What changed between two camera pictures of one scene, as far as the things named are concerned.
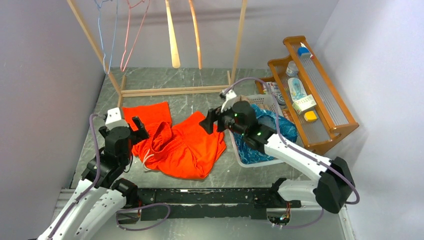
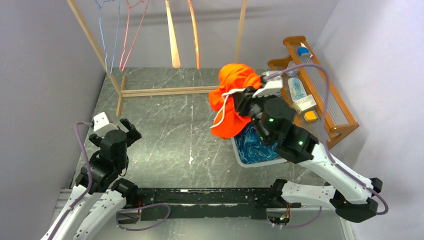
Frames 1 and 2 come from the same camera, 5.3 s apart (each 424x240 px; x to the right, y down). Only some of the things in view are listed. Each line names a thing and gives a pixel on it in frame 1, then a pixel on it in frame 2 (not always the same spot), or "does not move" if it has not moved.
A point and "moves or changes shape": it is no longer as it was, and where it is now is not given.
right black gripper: x=213 y=115 to x=244 y=99
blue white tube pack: x=296 y=89 does not move
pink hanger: x=130 y=10 does not move
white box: x=304 y=104 does not move
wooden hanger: x=173 y=41 does not move
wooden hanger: x=197 y=31 moves or changes shape
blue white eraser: x=303 y=52 does not move
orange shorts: x=187 y=149 to x=233 y=77
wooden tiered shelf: x=312 y=103 does not move
